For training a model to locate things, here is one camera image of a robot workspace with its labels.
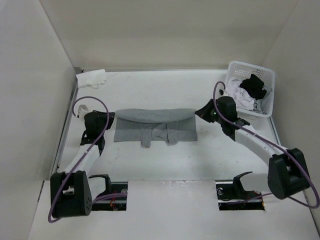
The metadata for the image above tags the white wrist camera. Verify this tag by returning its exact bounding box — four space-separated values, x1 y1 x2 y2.
77 104 90 120
218 89 225 97

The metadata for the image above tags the black garment in basket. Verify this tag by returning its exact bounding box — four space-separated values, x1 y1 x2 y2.
239 74 267 100

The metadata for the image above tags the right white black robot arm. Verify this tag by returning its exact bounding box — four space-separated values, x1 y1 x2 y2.
195 96 312 200

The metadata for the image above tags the grey tank top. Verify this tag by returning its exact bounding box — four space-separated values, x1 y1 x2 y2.
113 108 198 148

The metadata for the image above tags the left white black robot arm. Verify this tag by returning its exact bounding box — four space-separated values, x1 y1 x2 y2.
48 110 115 222

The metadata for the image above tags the white plastic laundry basket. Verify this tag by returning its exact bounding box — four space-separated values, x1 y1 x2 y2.
223 61 276 119

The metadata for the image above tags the light grey garment in basket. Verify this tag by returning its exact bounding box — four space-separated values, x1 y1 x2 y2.
253 86 273 115

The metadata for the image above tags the folded white tank top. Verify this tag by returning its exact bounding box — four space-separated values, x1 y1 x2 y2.
76 69 107 89

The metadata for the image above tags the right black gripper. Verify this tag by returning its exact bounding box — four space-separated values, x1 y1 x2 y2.
195 98 226 125

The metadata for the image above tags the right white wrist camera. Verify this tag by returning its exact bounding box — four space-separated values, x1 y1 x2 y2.
218 89 225 97

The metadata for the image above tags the white garment in basket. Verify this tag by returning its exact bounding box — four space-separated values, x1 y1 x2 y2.
223 77 255 111

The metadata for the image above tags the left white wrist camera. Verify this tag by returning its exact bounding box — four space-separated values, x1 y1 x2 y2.
77 104 90 120

